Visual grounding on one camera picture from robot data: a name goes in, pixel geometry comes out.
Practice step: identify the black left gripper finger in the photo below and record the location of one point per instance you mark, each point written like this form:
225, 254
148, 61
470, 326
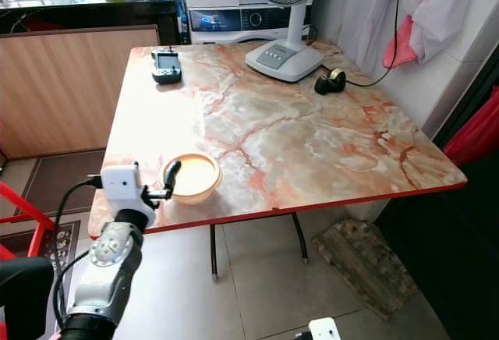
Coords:
171, 172

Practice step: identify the orange plastic bowl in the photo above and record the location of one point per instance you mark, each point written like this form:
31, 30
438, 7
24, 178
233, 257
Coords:
196, 178

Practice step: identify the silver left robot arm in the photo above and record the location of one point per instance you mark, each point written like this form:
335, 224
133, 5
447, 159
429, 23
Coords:
111, 278

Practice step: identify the brown floor mat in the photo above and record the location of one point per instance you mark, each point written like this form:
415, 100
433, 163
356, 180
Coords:
62, 180

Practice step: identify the black handheld remote controller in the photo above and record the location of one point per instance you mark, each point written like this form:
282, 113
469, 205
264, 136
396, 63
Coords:
166, 65

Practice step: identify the patterned floor rug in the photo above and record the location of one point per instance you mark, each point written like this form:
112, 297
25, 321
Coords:
61, 246

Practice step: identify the marble pattern folding table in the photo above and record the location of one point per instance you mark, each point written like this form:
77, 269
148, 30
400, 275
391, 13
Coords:
296, 141

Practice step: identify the wooden cabinet panel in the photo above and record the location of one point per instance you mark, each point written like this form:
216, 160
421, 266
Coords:
62, 90

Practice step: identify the red plastic chair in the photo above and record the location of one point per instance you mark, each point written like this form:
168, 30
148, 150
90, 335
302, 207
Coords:
14, 203

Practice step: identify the white desk fan black grille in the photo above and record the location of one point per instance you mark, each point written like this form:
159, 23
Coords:
284, 58

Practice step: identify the person's leg black trousers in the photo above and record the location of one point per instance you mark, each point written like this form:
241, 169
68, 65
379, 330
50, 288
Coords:
23, 293

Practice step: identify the white washing machine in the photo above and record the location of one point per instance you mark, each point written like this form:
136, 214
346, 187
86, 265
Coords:
218, 3

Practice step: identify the black tape roll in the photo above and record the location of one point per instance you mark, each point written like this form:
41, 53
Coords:
330, 83

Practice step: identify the speckled brown doormat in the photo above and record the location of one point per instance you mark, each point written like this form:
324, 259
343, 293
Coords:
366, 266

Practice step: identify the pink-red hanging cloth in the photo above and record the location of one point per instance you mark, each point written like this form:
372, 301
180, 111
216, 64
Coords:
401, 45

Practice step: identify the white hanging garment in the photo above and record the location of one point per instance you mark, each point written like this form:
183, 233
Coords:
444, 5

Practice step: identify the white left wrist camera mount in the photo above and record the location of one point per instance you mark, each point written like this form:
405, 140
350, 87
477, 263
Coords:
122, 184

